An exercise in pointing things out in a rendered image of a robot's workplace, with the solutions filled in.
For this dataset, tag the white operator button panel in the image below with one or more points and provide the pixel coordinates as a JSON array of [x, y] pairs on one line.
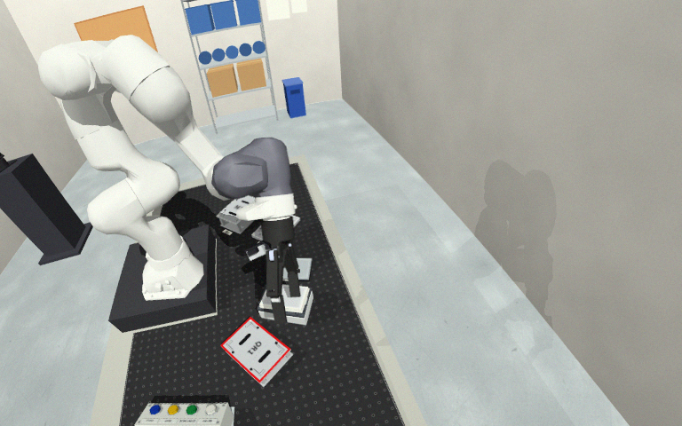
[[187, 414]]

